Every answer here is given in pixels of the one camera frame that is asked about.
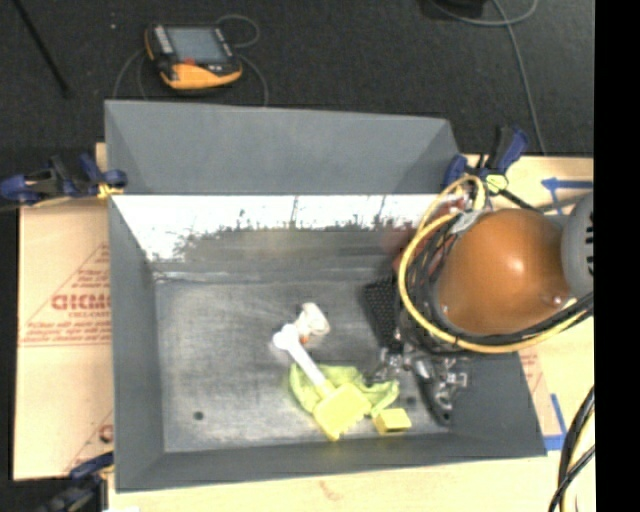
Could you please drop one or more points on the small yellow block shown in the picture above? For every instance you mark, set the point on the small yellow block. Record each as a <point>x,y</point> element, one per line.
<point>393,421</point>

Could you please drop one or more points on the clear plastic cup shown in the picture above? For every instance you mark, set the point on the clear plastic cup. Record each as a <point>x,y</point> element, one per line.
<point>315,319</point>

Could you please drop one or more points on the yellow-green cloth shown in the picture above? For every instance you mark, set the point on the yellow-green cloth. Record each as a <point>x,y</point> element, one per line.
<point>303,389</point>

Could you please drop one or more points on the grey metal bin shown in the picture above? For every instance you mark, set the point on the grey metal bin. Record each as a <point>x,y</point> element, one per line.
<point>225,350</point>

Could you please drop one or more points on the brown cardboard board, red print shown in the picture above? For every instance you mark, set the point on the brown cardboard board, red print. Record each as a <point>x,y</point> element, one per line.
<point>60,350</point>

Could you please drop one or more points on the black cylinder on white bracket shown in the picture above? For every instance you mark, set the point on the black cylinder on white bracket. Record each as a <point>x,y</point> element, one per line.
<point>381,307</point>

